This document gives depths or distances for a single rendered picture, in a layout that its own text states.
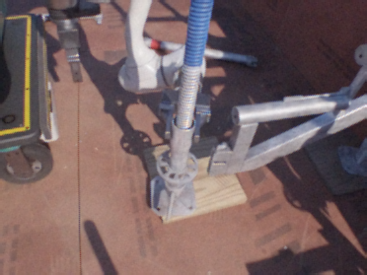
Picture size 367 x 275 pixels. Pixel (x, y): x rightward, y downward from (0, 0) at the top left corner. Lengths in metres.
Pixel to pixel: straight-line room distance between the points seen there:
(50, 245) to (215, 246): 0.50
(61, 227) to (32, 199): 0.15
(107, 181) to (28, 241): 0.30
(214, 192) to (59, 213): 0.52
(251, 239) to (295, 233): 0.16
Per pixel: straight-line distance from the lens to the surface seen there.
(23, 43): 1.11
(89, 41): 1.72
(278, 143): 0.87
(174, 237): 0.90
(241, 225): 0.96
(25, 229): 0.99
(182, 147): 0.68
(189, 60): 0.52
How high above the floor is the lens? 0.84
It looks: 49 degrees down
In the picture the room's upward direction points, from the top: 9 degrees clockwise
